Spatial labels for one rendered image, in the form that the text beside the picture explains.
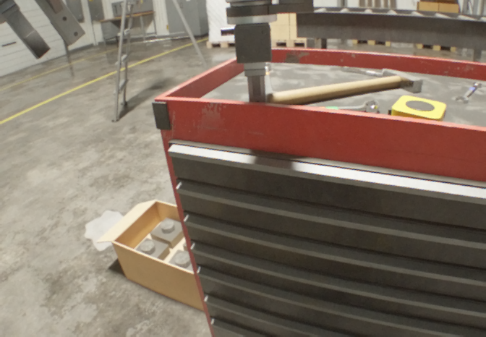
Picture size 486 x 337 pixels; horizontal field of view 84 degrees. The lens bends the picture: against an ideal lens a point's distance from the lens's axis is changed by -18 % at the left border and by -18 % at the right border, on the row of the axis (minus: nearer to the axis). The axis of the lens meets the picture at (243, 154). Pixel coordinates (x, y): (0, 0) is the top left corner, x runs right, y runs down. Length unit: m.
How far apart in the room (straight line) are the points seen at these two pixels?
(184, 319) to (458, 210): 1.10
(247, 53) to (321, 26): 3.04
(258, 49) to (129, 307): 1.22
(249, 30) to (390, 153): 0.25
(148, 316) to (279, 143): 1.06
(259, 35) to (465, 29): 3.21
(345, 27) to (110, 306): 3.09
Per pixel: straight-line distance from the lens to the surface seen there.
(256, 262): 0.62
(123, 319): 1.42
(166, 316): 1.37
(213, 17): 7.11
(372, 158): 0.45
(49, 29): 11.79
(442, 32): 3.50
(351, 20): 3.42
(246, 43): 0.43
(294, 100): 0.56
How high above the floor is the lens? 1.10
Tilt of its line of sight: 28 degrees down
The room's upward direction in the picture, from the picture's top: 5 degrees counter-clockwise
